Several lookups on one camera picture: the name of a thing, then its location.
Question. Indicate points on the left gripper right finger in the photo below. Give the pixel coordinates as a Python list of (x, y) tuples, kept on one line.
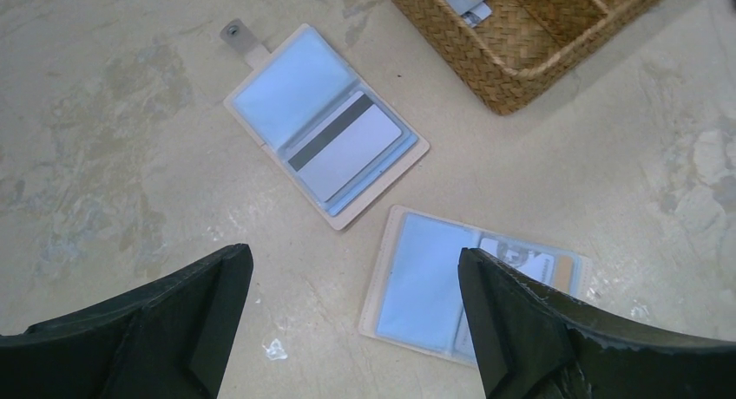
[(534, 341)]

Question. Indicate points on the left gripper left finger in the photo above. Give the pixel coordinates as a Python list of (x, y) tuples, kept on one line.
[(170, 338)]

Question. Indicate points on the beige snap card holder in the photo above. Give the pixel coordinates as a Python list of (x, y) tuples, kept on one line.
[(414, 298)]

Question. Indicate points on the open beige card holder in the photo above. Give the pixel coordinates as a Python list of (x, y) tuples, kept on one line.
[(293, 88)]

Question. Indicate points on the silver striped card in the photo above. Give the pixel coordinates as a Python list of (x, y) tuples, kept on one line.
[(343, 145)]

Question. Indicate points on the woven wicker tray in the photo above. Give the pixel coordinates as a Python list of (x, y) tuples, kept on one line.
[(524, 46)]

